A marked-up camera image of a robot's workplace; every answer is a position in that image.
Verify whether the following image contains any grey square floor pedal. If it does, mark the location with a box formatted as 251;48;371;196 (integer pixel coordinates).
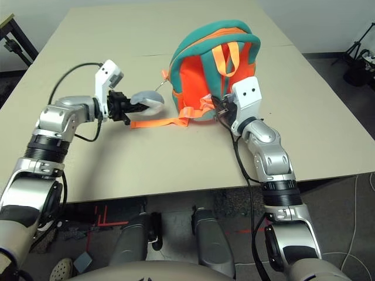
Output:
73;253;93;272

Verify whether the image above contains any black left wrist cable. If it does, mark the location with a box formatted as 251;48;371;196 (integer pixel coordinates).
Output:
47;62;103;205

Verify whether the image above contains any black round floor base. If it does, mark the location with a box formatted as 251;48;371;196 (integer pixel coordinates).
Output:
342;63;370;87

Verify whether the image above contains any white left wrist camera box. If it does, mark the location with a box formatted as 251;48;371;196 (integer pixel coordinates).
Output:
94;59;125;114

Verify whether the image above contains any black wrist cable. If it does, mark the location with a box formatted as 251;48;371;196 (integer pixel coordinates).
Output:
47;62;103;205
218;116;272;281

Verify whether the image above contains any grey left robot leg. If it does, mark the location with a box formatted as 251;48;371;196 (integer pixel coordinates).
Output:
110;212;163;266

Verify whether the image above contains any white perforated shoe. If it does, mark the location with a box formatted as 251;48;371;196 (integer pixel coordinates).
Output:
49;257;74;281

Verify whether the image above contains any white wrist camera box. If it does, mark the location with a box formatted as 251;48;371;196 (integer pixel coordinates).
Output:
94;59;125;114
230;76;262;137

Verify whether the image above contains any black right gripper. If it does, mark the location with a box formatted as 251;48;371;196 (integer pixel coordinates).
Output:
211;95;238;125

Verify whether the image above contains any grey right robot leg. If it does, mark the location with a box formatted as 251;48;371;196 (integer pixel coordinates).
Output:
192;206;237;279

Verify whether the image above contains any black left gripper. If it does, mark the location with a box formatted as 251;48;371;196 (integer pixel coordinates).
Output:
107;91;150;125

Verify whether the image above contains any orange teal child backpack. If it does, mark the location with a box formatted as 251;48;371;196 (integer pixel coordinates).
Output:
130;19;261;129

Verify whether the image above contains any beige robot torso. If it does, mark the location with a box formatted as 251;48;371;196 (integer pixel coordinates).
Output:
69;259;294;281

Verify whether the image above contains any black desk clamp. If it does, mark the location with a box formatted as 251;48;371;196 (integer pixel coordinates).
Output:
2;37;18;53

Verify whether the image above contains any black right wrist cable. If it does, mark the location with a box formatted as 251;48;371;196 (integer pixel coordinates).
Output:
218;116;272;281

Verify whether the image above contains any grey plush ball zipper pendant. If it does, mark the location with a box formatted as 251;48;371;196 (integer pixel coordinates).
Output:
130;78;169;116

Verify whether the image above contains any black metal table frame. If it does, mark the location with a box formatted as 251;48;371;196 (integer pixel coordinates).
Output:
0;13;39;71

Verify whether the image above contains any grey robot leg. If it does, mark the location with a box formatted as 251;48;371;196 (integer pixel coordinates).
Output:
192;206;237;279
110;212;163;266

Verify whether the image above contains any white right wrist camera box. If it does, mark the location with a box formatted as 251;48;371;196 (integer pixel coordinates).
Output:
230;76;262;137

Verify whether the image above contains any black tripod stand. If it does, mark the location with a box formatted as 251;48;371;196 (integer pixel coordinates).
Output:
332;23;375;67

